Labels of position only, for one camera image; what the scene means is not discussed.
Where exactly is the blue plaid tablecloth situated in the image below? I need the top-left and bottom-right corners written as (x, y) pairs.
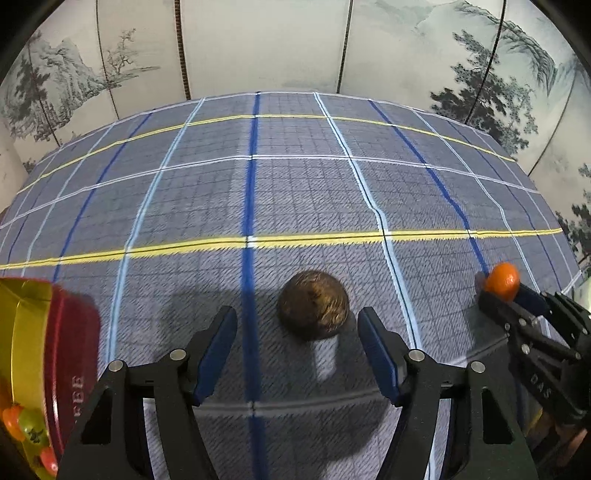
top-left (0, 91), bottom-right (583, 480)

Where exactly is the red and gold tin box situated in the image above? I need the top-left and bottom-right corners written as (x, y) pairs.
top-left (0, 277), bottom-right (101, 478)

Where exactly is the orange mandarin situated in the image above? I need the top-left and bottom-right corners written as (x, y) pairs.
top-left (483, 262), bottom-right (521, 302)

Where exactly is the landscape painted folding screen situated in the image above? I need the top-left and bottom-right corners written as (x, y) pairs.
top-left (0, 0), bottom-right (591, 278)

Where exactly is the green tomato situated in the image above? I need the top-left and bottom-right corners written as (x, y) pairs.
top-left (18, 408), bottom-right (49, 446)

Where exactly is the small red tomato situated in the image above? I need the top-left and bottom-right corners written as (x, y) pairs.
top-left (39, 447), bottom-right (60, 478)

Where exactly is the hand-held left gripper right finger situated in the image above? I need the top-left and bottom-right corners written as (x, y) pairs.
top-left (358, 307), bottom-right (539, 480)

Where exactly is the dark brown water chestnut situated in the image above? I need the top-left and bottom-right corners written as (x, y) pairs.
top-left (277, 271), bottom-right (350, 342)

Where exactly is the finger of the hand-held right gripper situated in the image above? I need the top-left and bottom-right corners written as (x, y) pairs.
top-left (478, 291), bottom-right (583, 365)
top-left (515, 284), bottom-right (591, 342)

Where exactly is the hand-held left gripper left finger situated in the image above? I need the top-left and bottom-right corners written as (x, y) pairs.
top-left (58, 305), bottom-right (238, 480)

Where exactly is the large red tomato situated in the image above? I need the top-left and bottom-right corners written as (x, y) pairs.
top-left (1, 403), bottom-right (26, 441)

